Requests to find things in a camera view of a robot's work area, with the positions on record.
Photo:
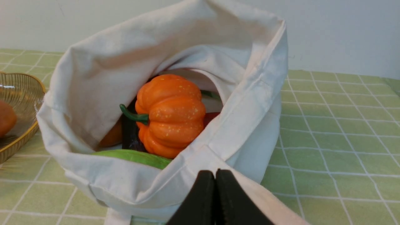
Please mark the gold-rimmed glass bowl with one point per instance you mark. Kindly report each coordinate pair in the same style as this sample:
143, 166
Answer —
25, 93

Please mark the orange carrot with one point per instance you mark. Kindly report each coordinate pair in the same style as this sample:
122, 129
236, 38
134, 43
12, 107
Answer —
113, 137

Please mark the green checkered tablecloth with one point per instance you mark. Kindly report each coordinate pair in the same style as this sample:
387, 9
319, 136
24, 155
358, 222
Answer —
336, 160

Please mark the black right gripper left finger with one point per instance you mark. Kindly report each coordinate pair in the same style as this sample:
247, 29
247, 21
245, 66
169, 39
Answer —
197, 208

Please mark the brown potato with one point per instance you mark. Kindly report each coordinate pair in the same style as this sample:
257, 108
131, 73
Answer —
8, 118

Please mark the red bell pepper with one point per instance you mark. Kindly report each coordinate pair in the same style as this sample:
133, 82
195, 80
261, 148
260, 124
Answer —
209, 117

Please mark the orange toy pumpkin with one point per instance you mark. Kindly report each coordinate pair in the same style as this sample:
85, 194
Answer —
169, 114

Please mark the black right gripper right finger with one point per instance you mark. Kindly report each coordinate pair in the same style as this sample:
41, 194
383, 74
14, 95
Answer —
234, 207

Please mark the green cucumber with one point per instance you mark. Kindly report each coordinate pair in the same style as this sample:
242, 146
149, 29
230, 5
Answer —
136, 157

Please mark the dark purple eggplant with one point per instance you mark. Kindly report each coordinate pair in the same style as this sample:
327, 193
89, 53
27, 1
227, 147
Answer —
130, 130

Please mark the white canvas tote bag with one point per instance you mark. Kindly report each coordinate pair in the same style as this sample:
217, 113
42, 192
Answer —
235, 49

